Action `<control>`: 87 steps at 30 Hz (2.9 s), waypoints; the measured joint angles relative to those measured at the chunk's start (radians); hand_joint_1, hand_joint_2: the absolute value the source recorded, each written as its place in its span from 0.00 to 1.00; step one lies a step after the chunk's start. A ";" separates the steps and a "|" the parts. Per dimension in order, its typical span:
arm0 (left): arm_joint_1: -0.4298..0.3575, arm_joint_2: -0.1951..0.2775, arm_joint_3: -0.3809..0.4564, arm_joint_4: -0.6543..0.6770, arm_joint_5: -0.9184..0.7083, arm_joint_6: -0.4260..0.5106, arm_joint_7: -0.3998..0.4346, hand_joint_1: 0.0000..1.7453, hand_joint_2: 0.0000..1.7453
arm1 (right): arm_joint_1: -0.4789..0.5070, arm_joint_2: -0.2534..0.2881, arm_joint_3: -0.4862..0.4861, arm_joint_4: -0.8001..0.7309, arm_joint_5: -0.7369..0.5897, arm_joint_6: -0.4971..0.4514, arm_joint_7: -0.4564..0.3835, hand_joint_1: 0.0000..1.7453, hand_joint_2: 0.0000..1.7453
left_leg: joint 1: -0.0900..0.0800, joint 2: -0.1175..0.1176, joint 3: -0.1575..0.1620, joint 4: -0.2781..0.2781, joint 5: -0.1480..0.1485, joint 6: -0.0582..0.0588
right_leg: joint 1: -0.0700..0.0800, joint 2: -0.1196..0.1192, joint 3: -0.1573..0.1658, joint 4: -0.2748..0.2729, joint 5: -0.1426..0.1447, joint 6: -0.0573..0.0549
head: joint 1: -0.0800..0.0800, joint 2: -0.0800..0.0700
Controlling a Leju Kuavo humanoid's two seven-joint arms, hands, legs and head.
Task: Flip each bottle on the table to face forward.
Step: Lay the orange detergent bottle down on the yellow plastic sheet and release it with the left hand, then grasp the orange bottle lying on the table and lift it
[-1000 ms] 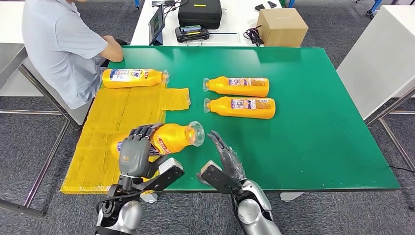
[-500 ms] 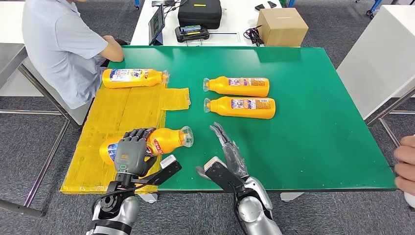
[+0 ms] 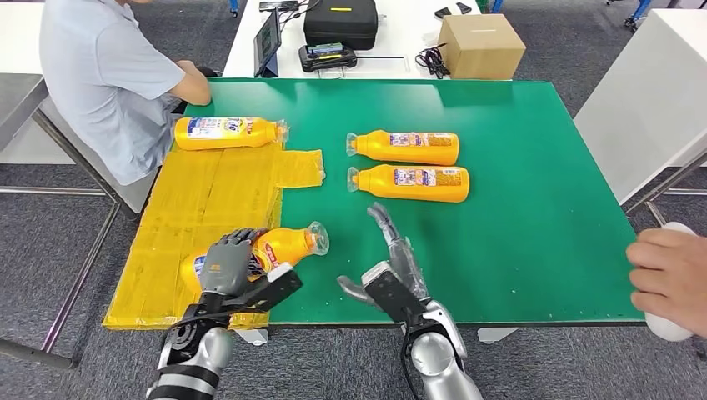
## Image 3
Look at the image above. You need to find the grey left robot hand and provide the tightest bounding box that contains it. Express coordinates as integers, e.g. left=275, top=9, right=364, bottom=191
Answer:
left=198, top=227, right=269, bottom=298

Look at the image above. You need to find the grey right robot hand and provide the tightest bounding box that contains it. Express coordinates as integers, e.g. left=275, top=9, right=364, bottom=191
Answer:
left=337, top=202, right=431, bottom=310

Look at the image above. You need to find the person's hand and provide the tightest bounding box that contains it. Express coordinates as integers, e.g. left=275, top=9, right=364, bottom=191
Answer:
left=625, top=227, right=707, bottom=339

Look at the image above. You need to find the orange detergent bottle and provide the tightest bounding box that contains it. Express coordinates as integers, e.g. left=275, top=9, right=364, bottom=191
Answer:
left=346, top=162, right=470, bottom=204
left=173, top=116, right=289, bottom=152
left=178, top=220, right=331, bottom=297
left=345, top=129, right=460, bottom=167

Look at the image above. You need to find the white table foot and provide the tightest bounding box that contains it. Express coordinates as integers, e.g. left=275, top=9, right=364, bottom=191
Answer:
left=234, top=327, right=270, bottom=348
left=477, top=327, right=520, bottom=344

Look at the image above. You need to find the yellow plastic film mat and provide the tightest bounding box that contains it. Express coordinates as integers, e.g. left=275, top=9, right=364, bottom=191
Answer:
left=102, top=140, right=327, bottom=333

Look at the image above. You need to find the white table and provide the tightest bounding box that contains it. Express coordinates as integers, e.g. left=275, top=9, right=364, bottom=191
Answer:
left=573, top=7, right=707, bottom=228
left=222, top=0, right=512, bottom=81

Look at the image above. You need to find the black handheld controller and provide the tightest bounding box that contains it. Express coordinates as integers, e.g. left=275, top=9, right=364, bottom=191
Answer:
left=298, top=42, right=358, bottom=74

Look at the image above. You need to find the person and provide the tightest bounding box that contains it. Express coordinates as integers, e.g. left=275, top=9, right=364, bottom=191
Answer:
left=38, top=0, right=213, bottom=186

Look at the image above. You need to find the dark tablet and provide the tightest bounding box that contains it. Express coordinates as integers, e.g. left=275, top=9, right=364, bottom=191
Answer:
left=253, top=7, right=283, bottom=78

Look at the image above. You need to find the brown cardboard box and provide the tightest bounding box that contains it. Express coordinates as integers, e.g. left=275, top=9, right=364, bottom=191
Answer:
left=436, top=13, right=527, bottom=81

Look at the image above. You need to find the black carrying case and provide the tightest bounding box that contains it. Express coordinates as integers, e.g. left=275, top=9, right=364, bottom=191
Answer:
left=303, top=0, right=379, bottom=52

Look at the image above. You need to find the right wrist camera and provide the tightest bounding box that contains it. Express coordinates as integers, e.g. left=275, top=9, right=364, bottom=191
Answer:
left=361, top=261, right=426, bottom=324

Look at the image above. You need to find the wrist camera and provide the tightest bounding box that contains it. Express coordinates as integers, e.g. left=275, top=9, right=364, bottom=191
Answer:
left=361, top=261, right=426, bottom=324
left=234, top=262, right=303, bottom=316

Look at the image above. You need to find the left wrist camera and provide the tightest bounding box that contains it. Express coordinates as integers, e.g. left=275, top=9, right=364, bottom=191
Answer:
left=234, top=262, right=303, bottom=316

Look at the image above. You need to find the black cable bundle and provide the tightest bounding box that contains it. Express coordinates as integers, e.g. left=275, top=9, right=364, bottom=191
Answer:
left=414, top=42, right=451, bottom=80

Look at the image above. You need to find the steel frame table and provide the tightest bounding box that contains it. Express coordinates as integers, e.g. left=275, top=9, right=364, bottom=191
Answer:
left=0, top=74, right=139, bottom=371

